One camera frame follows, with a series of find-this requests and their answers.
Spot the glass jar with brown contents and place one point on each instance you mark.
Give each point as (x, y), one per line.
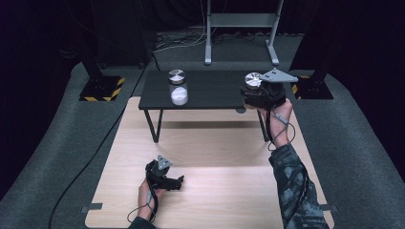
(253, 81)

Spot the glass jar with white powder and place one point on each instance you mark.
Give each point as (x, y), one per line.
(178, 90)

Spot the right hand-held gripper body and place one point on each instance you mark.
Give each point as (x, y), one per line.
(273, 90)

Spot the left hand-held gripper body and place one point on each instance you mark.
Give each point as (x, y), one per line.
(159, 171)

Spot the grey metal stand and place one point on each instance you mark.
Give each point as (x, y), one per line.
(242, 20)

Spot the black cabinet on wheels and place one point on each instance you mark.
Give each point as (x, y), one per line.
(124, 31)

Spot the small grey round cap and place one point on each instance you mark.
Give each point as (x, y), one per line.
(240, 110)

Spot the person's right hand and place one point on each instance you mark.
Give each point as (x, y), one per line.
(280, 124)

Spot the person's left hand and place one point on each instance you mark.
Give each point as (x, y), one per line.
(146, 197)

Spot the grey tape mark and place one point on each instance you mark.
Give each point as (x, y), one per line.
(331, 208)
(91, 207)

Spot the small black shelf table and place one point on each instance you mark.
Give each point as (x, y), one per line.
(211, 89)

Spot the black stand with striped base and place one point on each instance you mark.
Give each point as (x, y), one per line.
(313, 87)
(102, 88)

